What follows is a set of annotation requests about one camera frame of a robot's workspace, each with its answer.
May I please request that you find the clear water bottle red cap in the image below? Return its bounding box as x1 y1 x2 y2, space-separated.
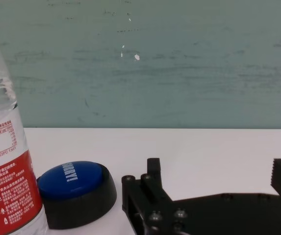
0 25 50 235

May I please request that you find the blue push button black base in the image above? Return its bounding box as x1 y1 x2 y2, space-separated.
36 160 118 230

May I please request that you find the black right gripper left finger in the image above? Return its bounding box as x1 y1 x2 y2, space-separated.
121 158 174 235

